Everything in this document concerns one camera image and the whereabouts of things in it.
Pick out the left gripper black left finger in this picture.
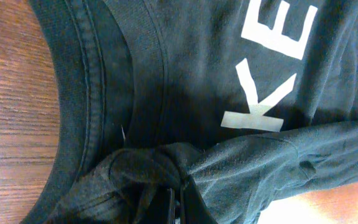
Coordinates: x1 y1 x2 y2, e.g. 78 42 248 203
144 189 176 224

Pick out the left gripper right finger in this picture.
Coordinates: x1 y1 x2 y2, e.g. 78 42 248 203
180 179 217 224

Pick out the black Nike t-shirt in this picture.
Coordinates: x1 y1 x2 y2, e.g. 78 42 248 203
24 0 358 223

